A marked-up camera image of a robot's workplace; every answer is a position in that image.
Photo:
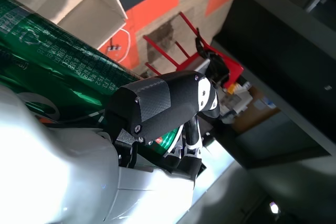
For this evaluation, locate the green beverage can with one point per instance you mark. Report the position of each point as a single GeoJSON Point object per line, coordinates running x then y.
{"type": "Point", "coordinates": [65, 64]}

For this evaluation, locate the red metal rack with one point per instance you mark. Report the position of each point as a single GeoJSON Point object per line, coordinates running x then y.
{"type": "Point", "coordinates": [225, 64]}

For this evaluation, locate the cardboard box with grey tape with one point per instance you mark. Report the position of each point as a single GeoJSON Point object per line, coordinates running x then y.
{"type": "Point", "coordinates": [92, 16]}

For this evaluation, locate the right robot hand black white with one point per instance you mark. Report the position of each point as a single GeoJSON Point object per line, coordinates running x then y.
{"type": "Point", "coordinates": [57, 182]}

